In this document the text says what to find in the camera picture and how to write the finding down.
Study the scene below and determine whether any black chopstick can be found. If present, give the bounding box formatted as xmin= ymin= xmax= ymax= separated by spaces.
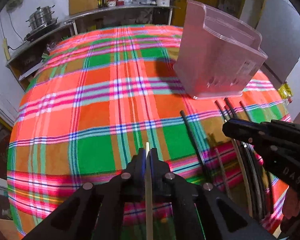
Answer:
xmin=215 ymin=100 xmax=232 ymax=123
xmin=180 ymin=110 xmax=212 ymax=183
xmin=224 ymin=98 xmax=239 ymax=119
xmin=239 ymin=101 xmax=252 ymax=122

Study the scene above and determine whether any silver refrigerator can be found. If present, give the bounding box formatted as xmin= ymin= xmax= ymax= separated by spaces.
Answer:
xmin=257 ymin=0 xmax=300 ymax=89

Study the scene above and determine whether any light wooden chopstick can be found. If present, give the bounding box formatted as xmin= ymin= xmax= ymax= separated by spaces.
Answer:
xmin=145 ymin=142 xmax=153 ymax=240

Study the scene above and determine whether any green hanging cloth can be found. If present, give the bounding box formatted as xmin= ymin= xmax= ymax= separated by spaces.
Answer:
xmin=6 ymin=0 xmax=24 ymax=13

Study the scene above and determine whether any grey patterned chopstick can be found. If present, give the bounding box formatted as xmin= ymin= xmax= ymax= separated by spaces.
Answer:
xmin=215 ymin=148 xmax=232 ymax=199

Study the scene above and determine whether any person's right hand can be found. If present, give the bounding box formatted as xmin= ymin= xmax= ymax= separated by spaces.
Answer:
xmin=282 ymin=187 xmax=300 ymax=219

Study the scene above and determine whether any steel kitchen counter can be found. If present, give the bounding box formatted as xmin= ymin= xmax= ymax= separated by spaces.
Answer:
xmin=6 ymin=4 xmax=175 ymax=90

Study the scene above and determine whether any steel steamer pot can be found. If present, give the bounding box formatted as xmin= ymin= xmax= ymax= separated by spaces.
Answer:
xmin=27 ymin=5 xmax=55 ymax=30

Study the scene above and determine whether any plaid tablecloth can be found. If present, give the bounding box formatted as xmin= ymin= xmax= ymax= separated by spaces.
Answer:
xmin=7 ymin=24 xmax=293 ymax=238

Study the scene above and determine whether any clear pink utensil holder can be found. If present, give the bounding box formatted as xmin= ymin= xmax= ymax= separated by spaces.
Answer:
xmin=173 ymin=0 xmax=268 ymax=99

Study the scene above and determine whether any gas stove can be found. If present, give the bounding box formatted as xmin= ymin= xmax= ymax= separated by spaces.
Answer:
xmin=23 ymin=18 xmax=58 ymax=42

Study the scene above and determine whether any red lidded jar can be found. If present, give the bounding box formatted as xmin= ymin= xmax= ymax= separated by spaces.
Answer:
xmin=106 ymin=0 xmax=118 ymax=7

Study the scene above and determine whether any yellow snack bag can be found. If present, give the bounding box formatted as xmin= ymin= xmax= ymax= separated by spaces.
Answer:
xmin=277 ymin=82 xmax=293 ymax=103

